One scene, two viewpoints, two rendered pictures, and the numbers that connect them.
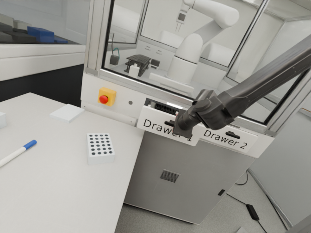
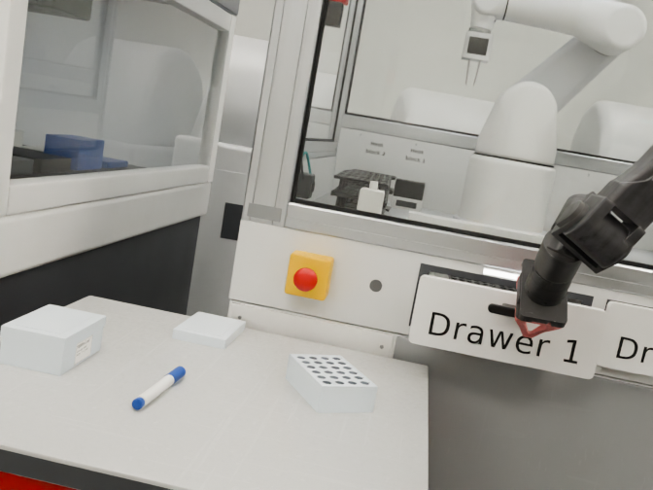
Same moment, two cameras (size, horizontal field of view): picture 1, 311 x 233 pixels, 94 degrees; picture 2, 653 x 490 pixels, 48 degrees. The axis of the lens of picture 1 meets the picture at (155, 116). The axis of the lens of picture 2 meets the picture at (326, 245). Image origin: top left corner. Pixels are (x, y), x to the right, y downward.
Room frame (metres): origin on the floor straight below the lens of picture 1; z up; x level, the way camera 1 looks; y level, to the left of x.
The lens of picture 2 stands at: (-0.58, 0.02, 1.13)
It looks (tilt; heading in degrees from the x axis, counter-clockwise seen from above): 9 degrees down; 10
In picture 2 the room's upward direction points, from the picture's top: 10 degrees clockwise
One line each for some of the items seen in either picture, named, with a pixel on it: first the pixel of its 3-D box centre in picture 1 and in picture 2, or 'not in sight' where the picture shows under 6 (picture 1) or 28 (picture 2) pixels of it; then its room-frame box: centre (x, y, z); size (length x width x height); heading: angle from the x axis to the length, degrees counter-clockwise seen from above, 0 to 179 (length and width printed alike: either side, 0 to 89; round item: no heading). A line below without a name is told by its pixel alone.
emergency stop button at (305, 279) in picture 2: (103, 99); (305, 278); (0.61, 0.25, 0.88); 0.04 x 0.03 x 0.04; 94
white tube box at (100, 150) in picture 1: (99, 147); (329, 382); (0.41, 0.16, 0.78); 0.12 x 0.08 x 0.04; 35
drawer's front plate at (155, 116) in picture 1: (170, 126); (505, 326); (0.59, -0.08, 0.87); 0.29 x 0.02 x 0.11; 94
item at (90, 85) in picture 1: (174, 92); (497, 269); (1.17, -0.08, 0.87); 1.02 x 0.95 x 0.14; 94
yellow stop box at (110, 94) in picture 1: (106, 96); (309, 275); (0.65, 0.26, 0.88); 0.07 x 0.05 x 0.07; 94
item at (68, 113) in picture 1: (68, 113); (210, 329); (0.56, 0.39, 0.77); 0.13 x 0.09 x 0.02; 3
